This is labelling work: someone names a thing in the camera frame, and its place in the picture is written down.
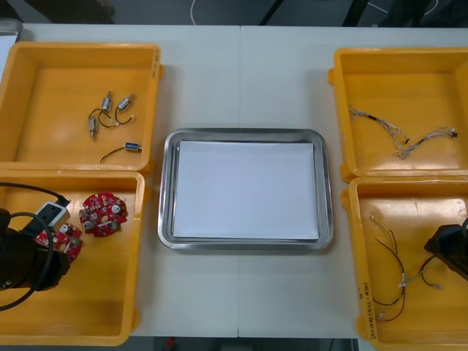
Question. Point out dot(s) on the round red circuit board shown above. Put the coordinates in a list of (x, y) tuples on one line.
[(71, 252), (95, 204)]

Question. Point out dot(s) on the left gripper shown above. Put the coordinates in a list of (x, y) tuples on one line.
[(36, 267)]

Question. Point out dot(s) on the white paper sheet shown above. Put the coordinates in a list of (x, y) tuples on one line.
[(245, 190)]

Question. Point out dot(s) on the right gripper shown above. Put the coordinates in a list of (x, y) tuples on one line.
[(451, 248)]

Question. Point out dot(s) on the yellow-orange plastic bin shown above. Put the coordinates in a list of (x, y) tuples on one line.
[(91, 285), (55, 146), (420, 80), (420, 329)]

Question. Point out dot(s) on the steel tray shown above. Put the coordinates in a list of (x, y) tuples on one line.
[(11, 25), (164, 219)]

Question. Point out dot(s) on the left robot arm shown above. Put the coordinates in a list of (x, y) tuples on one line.
[(53, 212)]

